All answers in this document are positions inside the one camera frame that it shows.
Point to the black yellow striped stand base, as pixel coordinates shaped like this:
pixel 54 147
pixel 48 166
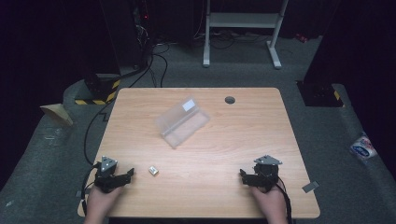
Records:
pixel 99 90

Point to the clear plastic bag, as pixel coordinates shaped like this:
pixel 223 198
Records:
pixel 182 123

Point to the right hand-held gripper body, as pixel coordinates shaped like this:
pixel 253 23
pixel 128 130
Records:
pixel 265 174

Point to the person's right hand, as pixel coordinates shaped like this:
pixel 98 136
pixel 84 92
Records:
pixel 270 202

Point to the white blue tissue packet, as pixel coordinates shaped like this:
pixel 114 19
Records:
pixel 362 147

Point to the tan cardboard piece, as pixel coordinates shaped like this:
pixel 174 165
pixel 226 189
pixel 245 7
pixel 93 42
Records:
pixel 57 113

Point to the grey tape piece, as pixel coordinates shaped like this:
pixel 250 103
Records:
pixel 310 186

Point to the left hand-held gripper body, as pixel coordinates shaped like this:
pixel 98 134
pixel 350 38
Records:
pixel 107 174

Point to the small red object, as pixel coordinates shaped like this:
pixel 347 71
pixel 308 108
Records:
pixel 301 38

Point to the white metal stand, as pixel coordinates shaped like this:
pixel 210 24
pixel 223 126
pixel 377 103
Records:
pixel 243 20

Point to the small white block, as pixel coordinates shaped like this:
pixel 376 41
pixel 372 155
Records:
pixel 153 170

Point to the person's left hand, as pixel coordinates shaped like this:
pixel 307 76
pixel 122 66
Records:
pixel 101 202

